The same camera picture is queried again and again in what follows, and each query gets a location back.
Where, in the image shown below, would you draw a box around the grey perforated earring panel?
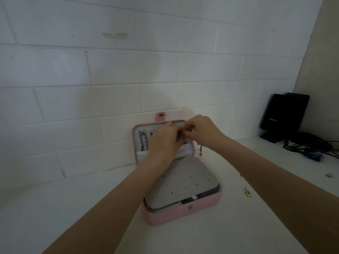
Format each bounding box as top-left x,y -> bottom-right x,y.
144,157 -> 219,210

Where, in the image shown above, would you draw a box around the person's right forearm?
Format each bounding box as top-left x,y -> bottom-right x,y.
209,137 -> 339,254

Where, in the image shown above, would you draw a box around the person's right hand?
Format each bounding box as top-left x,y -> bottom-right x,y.
182,115 -> 228,150

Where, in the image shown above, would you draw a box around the blue cable connector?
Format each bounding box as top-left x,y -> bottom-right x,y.
303,151 -> 323,161

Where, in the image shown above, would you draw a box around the person's left hand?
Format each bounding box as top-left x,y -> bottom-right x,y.
147,121 -> 186,161

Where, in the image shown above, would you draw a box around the black speaker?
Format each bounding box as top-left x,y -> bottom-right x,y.
259,92 -> 310,144

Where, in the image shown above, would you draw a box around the person's left forearm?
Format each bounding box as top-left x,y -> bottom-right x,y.
42,153 -> 173,254

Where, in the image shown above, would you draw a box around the pink jewelry box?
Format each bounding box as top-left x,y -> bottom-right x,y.
132,111 -> 222,226

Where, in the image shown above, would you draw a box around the black cables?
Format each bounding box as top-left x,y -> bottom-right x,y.
282,132 -> 339,159

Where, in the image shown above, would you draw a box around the silver chain necklace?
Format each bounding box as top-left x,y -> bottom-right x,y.
138,130 -> 149,152

